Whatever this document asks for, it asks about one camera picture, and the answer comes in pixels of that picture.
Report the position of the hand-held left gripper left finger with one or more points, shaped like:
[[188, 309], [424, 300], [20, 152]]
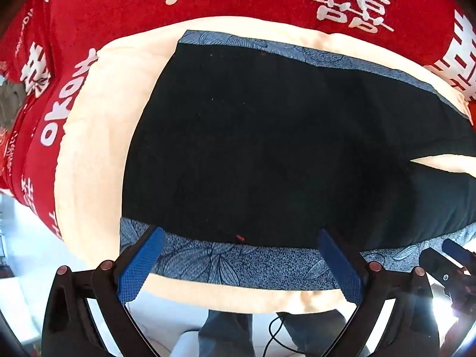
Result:
[[143, 258]]

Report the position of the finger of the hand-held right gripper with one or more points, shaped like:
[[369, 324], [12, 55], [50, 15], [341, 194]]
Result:
[[459, 250], [433, 264]]

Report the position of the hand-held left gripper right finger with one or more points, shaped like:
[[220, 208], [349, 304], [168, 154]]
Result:
[[341, 267]]

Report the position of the black pants with blue trim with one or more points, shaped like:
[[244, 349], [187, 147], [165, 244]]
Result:
[[267, 148]]

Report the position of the person's grey trousers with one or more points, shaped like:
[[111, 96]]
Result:
[[316, 333]]

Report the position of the cream fleece blanket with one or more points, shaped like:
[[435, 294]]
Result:
[[96, 126]]

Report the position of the grey cloth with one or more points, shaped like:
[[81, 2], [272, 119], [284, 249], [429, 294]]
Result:
[[10, 102]]

